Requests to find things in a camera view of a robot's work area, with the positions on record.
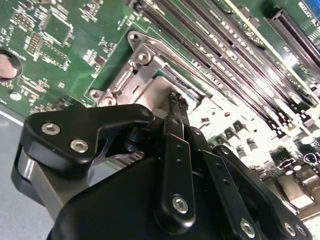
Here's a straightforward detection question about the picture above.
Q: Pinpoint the metal socket cover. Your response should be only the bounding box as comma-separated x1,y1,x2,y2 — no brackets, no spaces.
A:
107,56,216,131

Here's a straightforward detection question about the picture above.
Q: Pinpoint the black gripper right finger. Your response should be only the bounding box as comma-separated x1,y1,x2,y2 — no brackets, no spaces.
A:
178,96,315,240

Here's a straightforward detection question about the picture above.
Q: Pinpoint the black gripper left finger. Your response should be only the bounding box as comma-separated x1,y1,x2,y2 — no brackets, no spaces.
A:
11,91,197,227

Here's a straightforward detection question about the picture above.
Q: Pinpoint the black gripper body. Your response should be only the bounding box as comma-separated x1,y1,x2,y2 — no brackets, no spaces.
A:
46,156,235,240

